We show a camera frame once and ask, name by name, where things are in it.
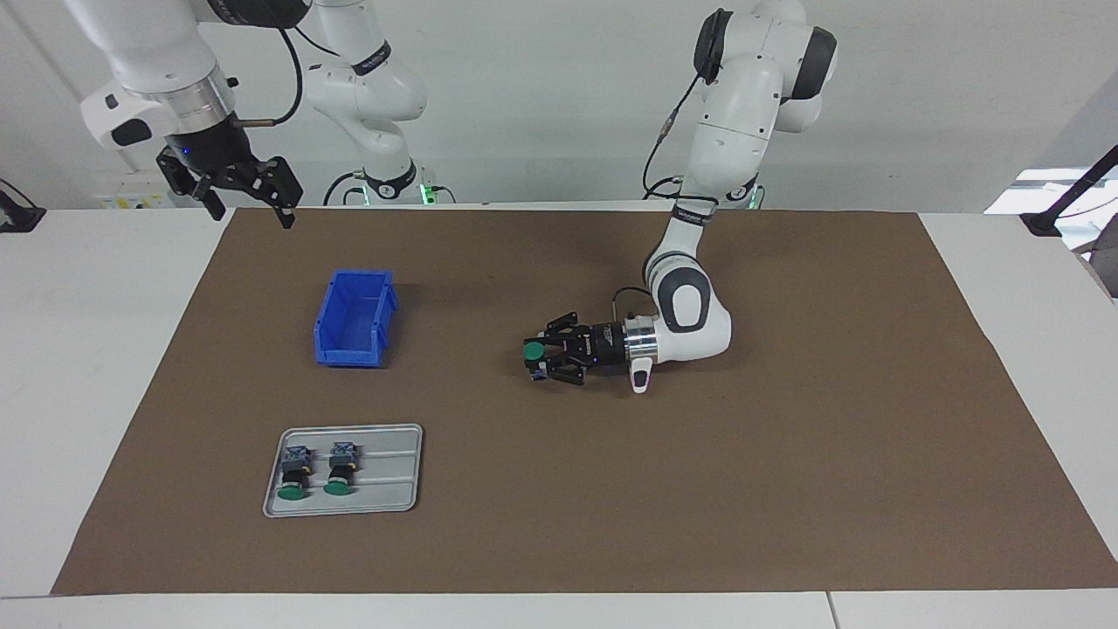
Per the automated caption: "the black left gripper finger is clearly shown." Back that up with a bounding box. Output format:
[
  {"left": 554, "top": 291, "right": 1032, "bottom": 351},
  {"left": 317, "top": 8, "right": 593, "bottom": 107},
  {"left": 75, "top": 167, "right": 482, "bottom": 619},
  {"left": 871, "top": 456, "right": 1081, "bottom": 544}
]
[
  {"left": 524, "top": 309, "right": 581, "bottom": 350},
  {"left": 528, "top": 354, "right": 587, "bottom": 389}
]

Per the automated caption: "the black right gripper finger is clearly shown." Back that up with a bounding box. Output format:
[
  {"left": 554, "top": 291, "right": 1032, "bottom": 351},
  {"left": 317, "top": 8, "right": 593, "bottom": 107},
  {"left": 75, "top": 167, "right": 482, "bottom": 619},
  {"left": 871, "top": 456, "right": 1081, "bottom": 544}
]
[
  {"left": 245, "top": 156, "right": 305, "bottom": 231},
  {"left": 156, "top": 154, "right": 227, "bottom": 222}
]

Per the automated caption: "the white power strip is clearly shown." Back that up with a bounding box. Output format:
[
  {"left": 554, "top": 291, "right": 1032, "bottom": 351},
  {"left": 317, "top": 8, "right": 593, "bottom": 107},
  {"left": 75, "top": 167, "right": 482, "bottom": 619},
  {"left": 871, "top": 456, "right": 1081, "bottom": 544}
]
[{"left": 96, "top": 192, "right": 169, "bottom": 212}]

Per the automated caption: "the blue plastic storage bin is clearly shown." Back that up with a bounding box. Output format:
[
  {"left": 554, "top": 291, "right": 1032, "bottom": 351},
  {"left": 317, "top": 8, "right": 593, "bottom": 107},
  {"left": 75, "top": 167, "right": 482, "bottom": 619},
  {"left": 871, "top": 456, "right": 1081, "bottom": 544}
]
[{"left": 313, "top": 268, "right": 400, "bottom": 369}]

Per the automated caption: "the brown paper table mat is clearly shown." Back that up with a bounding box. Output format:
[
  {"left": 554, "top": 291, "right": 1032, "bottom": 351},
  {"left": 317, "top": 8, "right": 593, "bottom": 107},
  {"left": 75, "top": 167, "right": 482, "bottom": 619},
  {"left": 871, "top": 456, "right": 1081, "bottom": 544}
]
[{"left": 51, "top": 207, "right": 1118, "bottom": 597}]

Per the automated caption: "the black table clamp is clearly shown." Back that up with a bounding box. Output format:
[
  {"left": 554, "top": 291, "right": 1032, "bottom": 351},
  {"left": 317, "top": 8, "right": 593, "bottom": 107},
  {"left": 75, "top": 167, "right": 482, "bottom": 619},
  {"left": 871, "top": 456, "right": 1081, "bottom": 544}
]
[{"left": 0, "top": 179, "right": 46, "bottom": 234}]

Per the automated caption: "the silver metal tray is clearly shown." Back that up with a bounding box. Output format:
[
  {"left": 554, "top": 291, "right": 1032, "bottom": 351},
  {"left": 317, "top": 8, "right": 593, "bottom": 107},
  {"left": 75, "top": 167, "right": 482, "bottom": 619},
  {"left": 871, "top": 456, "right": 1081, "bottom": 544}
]
[{"left": 262, "top": 424, "right": 425, "bottom": 519}]

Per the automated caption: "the grey chair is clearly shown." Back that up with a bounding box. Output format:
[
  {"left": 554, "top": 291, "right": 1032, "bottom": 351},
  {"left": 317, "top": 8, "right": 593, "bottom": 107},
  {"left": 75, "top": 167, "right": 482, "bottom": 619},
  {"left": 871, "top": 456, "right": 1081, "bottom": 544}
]
[{"left": 1079, "top": 236, "right": 1118, "bottom": 300}]

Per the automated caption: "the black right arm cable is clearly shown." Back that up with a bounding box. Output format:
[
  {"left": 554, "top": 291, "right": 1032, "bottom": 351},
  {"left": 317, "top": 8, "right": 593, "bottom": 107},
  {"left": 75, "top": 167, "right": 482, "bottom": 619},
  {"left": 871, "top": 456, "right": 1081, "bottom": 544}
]
[{"left": 231, "top": 24, "right": 343, "bottom": 128}]

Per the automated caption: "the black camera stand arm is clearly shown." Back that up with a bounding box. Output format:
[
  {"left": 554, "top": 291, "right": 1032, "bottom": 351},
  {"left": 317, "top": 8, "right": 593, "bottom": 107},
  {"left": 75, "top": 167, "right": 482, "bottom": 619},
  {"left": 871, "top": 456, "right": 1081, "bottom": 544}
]
[{"left": 1020, "top": 144, "right": 1118, "bottom": 238}]

